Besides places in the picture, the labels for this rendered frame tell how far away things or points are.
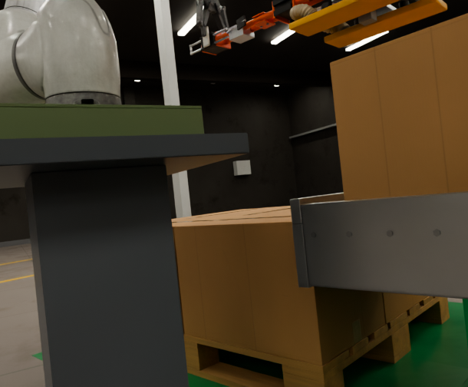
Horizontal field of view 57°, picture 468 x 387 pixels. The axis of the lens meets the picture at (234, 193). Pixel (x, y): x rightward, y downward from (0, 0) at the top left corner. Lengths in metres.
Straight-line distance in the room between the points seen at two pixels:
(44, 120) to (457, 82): 0.80
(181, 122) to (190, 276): 0.87
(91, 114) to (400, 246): 0.62
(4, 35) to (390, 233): 0.91
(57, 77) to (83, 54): 0.07
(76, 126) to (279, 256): 0.74
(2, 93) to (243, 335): 0.97
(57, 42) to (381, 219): 0.73
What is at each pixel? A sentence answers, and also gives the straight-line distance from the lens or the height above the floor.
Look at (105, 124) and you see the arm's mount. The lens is 0.76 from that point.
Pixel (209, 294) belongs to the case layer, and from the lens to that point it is 1.52.
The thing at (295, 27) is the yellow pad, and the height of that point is 1.09.
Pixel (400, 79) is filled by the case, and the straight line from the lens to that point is 1.08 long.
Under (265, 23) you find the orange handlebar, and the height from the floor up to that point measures 1.20.
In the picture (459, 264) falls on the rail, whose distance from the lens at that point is 0.88.
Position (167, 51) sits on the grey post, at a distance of 5.00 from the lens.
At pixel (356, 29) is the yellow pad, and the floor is 1.09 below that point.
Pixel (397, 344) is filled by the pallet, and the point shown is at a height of 0.06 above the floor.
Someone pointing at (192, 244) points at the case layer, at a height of 0.48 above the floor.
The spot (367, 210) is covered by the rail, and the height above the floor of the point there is 0.57.
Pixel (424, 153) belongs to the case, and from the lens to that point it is 1.04.
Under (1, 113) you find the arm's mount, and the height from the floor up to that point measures 0.79.
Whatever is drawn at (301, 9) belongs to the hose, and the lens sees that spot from 1.34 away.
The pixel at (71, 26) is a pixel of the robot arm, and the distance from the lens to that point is 0.96.
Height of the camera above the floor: 0.63
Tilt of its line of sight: level
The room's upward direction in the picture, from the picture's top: 6 degrees counter-clockwise
